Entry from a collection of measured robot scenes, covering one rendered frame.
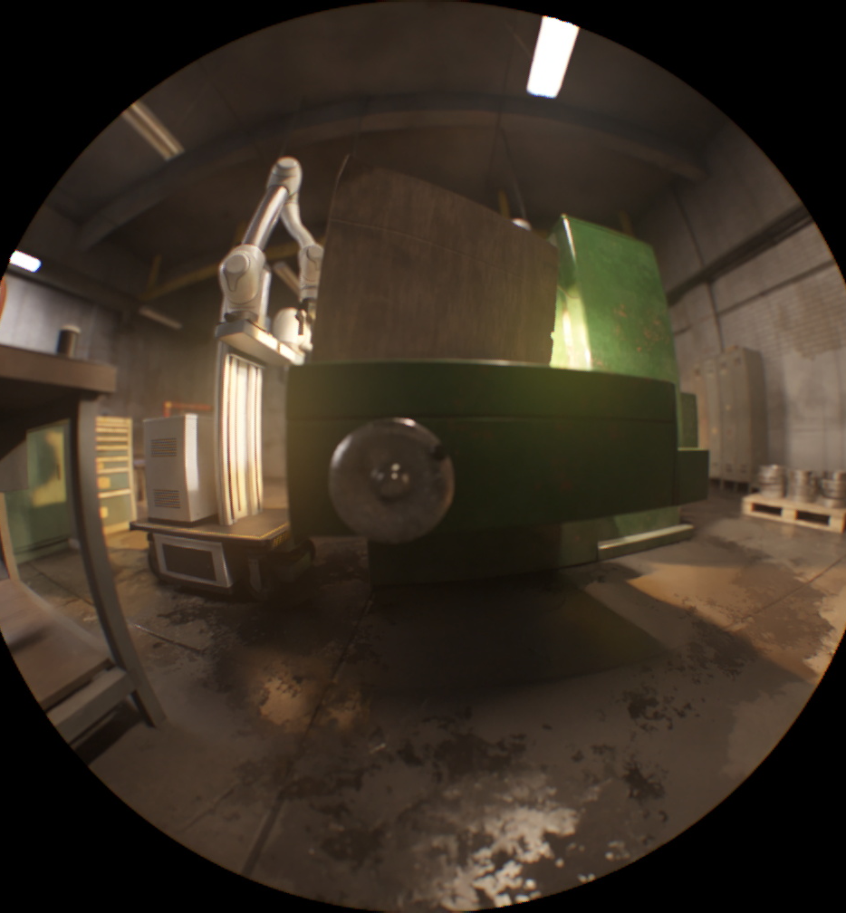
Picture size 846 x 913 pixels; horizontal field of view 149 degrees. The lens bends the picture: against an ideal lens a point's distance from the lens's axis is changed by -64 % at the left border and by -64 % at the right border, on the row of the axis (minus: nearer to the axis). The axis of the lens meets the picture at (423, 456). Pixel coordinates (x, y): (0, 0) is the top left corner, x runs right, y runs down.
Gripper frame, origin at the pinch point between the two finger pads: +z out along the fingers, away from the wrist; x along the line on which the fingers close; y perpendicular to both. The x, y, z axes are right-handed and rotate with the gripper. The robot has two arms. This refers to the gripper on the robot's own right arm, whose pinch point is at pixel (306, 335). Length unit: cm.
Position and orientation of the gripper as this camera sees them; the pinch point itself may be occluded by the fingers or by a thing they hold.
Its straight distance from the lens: 149.8
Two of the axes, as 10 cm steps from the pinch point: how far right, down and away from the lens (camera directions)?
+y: -10.0, 0.2, 0.4
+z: 0.2, 10.0, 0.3
